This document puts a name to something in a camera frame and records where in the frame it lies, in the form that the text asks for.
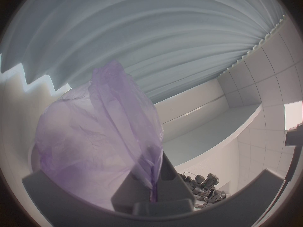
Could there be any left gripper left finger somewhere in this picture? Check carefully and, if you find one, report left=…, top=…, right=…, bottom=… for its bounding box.
left=111, top=173, right=154, bottom=215

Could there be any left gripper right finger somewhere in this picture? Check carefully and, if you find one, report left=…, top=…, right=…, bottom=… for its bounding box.
left=155, top=150, right=196, bottom=213

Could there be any purple plastic bag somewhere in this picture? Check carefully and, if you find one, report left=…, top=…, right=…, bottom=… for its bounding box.
left=35, top=60, right=165, bottom=209

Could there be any white trash bin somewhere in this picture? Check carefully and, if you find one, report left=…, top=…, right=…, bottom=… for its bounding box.
left=28, top=98, right=133, bottom=209

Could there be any white curtain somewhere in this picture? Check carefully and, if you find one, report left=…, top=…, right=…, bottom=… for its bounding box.
left=0, top=0, right=288, bottom=105

